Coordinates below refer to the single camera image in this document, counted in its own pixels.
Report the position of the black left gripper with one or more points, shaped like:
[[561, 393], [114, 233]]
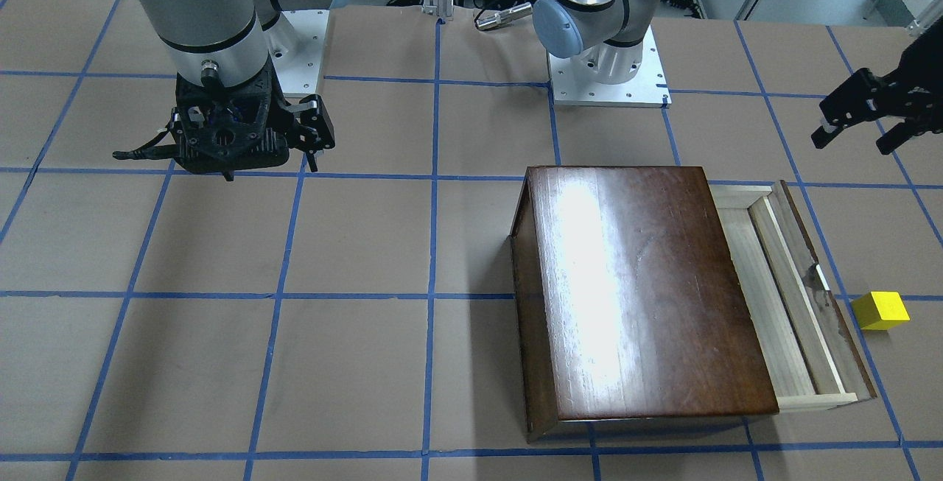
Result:
[[922, 72]]

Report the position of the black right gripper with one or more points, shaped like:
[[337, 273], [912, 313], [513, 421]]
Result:
[[312, 122]]

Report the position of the light wood drawer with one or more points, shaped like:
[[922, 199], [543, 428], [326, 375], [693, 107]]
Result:
[[813, 359]]

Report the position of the dark wooden drawer cabinet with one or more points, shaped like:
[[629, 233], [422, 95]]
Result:
[[630, 311]]

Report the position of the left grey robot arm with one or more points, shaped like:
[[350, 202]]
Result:
[[566, 28]]

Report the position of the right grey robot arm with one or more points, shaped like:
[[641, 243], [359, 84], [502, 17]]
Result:
[[216, 44]]

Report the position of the yellow block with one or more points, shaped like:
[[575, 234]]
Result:
[[880, 310]]

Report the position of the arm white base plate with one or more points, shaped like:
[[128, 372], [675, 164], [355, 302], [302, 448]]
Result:
[[607, 75], [297, 45]]

